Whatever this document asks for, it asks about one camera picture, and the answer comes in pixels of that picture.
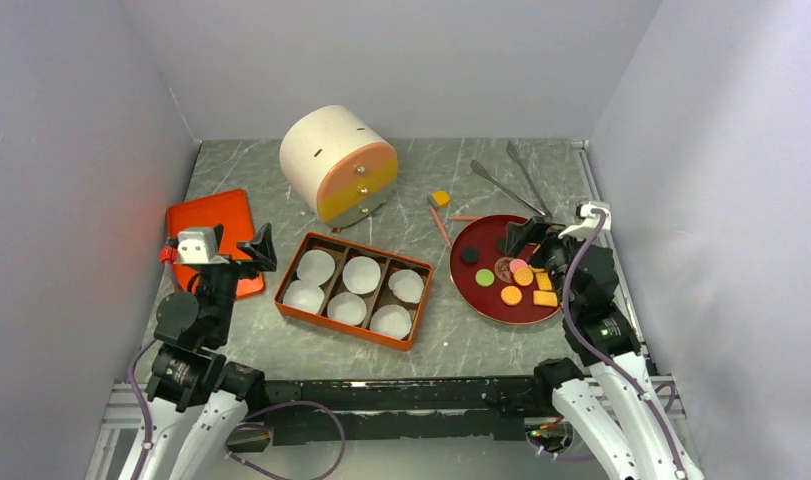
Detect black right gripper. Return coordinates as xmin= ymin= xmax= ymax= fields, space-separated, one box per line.
xmin=504 ymin=215 xmax=593 ymax=313

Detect silver metal tongs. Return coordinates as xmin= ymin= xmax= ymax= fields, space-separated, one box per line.
xmin=470 ymin=141 xmax=553 ymax=219

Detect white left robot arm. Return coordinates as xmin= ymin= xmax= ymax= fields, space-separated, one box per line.
xmin=120 ymin=224 xmax=277 ymax=479

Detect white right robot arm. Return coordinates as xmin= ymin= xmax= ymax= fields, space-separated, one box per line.
xmin=505 ymin=208 xmax=704 ymax=479

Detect pink round cookie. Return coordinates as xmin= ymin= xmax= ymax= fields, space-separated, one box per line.
xmin=509 ymin=259 xmax=530 ymax=276

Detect orange tin lid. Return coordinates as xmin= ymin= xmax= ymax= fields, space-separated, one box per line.
xmin=159 ymin=189 xmax=266 ymax=300

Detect green round cookie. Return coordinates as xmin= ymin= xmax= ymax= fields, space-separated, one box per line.
xmin=475 ymin=268 xmax=495 ymax=288

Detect red round plate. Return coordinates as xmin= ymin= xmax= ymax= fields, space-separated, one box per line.
xmin=449 ymin=214 xmax=559 ymax=325

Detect orange square cookie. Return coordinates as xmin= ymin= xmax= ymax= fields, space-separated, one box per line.
xmin=535 ymin=272 xmax=554 ymax=291

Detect orange round cookie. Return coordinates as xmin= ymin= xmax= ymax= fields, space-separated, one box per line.
xmin=500 ymin=285 xmax=523 ymax=306

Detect orange rectangular cookie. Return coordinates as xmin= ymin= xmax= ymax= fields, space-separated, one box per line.
xmin=532 ymin=290 xmax=559 ymax=308

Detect white paper cup back left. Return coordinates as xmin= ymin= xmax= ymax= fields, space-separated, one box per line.
xmin=296 ymin=249 xmax=336 ymax=286

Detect white paper cup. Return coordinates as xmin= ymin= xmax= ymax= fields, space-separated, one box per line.
xmin=388 ymin=269 xmax=425 ymax=304
xmin=296 ymin=249 xmax=336 ymax=286
xmin=342 ymin=256 xmax=381 ymax=295
xmin=326 ymin=291 xmax=367 ymax=326
xmin=369 ymin=304 xmax=413 ymax=340
xmin=282 ymin=280 xmax=325 ymax=314

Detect white paper cup front left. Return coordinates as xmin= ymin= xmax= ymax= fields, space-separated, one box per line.
xmin=282 ymin=280 xmax=325 ymax=314

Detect yellow grey eraser block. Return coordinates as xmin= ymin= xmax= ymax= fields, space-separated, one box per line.
xmin=427 ymin=190 xmax=451 ymax=210

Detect white paper cup back right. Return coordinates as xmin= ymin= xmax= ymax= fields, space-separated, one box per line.
xmin=388 ymin=269 xmax=425 ymax=304

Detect white round drawer cabinet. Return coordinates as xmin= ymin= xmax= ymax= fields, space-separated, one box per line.
xmin=279 ymin=105 xmax=399 ymax=229

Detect white paper cup back middle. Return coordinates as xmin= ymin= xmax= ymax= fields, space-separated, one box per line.
xmin=342 ymin=256 xmax=381 ymax=295

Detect white paper cup front middle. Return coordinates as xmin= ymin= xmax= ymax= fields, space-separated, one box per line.
xmin=326 ymin=291 xmax=367 ymax=326

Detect orange cookie tin box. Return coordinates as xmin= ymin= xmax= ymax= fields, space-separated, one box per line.
xmin=274 ymin=232 xmax=434 ymax=351

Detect white paper cup front right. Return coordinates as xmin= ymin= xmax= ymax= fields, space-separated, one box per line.
xmin=369 ymin=304 xmax=413 ymax=340

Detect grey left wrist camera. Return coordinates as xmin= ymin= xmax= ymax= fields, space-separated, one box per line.
xmin=176 ymin=227 xmax=219 ymax=265

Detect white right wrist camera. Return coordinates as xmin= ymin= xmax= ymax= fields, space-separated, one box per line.
xmin=558 ymin=201 xmax=612 ymax=240

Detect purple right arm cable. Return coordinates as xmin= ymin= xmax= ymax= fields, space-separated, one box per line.
xmin=527 ymin=208 xmax=686 ymax=480

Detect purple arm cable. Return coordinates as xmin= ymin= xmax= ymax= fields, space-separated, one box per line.
xmin=126 ymin=261 xmax=347 ymax=480
xmin=527 ymin=208 xmax=686 ymax=480

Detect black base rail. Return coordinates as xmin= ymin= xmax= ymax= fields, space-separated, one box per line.
xmin=246 ymin=375 xmax=559 ymax=446

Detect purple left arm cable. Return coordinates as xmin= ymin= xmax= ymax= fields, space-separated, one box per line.
xmin=126 ymin=261 xmax=347 ymax=480

